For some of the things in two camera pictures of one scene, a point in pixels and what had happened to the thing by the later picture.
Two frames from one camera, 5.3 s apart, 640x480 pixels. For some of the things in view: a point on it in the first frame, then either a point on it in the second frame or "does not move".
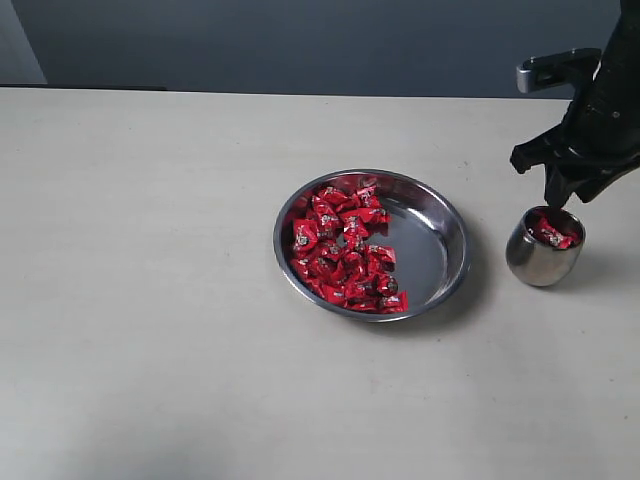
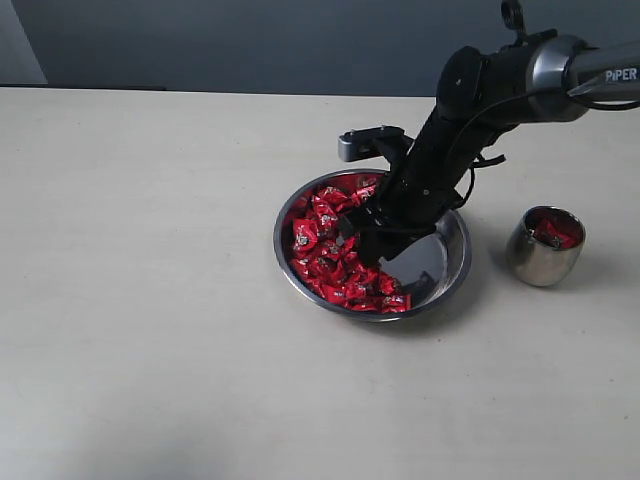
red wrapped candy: (305, 236) does not move
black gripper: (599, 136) to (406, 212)
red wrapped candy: (335, 196) does not move
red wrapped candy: (395, 303) does not move
